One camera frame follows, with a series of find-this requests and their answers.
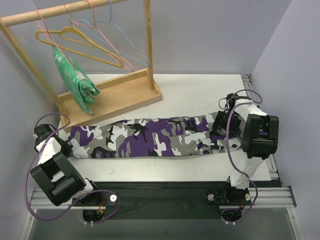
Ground right pink wire hanger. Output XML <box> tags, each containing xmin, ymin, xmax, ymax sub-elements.
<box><xmin>71</xmin><ymin>0</ymin><xmax>134</xmax><ymax>73</ymax></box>

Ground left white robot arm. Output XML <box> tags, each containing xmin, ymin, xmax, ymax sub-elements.
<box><xmin>30</xmin><ymin>123</ymin><xmax>102</xmax><ymax>206</ymax></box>

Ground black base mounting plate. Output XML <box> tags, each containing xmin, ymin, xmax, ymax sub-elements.
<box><xmin>80</xmin><ymin>181</ymin><xmax>252</xmax><ymax>222</ymax></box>

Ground purple cable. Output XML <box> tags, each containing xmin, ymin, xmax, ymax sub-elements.
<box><xmin>23</xmin><ymin>112</ymin><xmax>121</xmax><ymax>222</ymax></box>
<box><xmin>221</xmin><ymin>88</ymin><xmax>264</xmax><ymax>225</ymax></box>

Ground purple camouflage trousers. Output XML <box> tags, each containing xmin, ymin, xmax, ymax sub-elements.
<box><xmin>69</xmin><ymin>112</ymin><xmax>227</xmax><ymax>159</ymax></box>

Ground yellow plastic hanger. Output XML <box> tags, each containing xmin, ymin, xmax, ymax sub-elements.
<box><xmin>34</xmin><ymin>4</ymin><xmax>125</xmax><ymax>69</ymax></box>

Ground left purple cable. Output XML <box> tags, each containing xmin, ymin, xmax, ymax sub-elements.
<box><xmin>23</xmin><ymin>112</ymin><xmax>121</xmax><ymax>222</ymax></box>

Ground wooden clothes rack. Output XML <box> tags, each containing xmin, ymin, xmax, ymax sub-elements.
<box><xmin>0</xmin><ymin>0</ymin><xmax>162</xmax><ymax>130</ymax></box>

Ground green patterned garment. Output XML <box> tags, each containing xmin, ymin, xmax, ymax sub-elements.
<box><xmin>52</xmin><ymin>46</ymin><xmax>100</xmax><ymax>115</ymax></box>

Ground blue wire hanger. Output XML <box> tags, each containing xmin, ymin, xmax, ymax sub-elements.
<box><xmin>80</xmin><ymin>0</ymin><xmax>151</xmax><ymax>70</ymax></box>

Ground pink wire hanger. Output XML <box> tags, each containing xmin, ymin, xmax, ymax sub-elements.
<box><xmin>71</xmin><ymin>0</ymin><xmax>134</xmax><ymax>73</ymax></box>
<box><xmin>33</xmin><ymin>8</ymin><xmax>96</xmax><ymax>101</ymax></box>

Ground aluminium frame rail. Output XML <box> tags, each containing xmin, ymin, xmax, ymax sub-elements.
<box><xmin>19</xmin><ymin>73</ymin><xmax>301</xmax><ymax>240</ymax></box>

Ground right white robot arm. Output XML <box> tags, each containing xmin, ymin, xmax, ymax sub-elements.
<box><xmin>211</xmin><ymin>93</ymin><xmax>280</xmax><ymax>204</ymax></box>

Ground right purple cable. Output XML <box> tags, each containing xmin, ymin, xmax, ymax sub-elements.
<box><xmin>221</xmin><ymin>88</ymin><xmax>264</xmax><ymax>225</ymax></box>

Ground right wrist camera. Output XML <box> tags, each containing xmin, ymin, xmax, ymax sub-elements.
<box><xmin>218</xmin><ymin>93</ymin><xmax>239</xmax><ymax>110</ymax></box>

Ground left pink wire hanger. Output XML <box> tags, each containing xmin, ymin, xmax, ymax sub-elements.
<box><xmin>33</xmin><ymin>8</ymin><xmax>96</xmax><ymax>101</ymax></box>

